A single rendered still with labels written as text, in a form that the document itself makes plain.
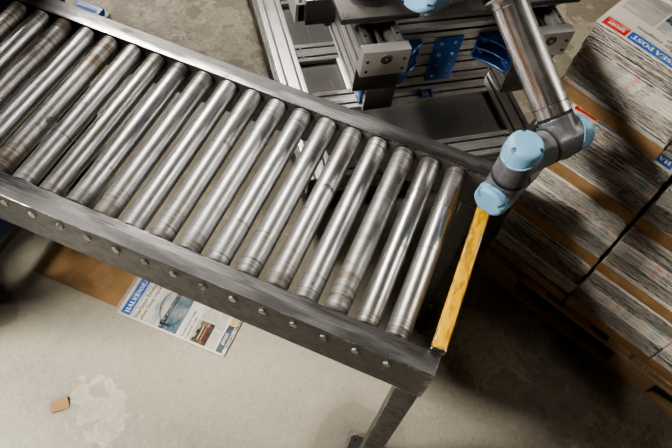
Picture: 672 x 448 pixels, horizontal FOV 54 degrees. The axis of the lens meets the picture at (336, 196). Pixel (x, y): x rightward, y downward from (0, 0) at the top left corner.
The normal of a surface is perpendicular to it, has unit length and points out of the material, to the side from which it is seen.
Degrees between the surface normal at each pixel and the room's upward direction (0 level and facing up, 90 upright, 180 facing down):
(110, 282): 0
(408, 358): 0
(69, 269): 0
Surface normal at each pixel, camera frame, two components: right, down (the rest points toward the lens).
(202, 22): 0.11, -0.56
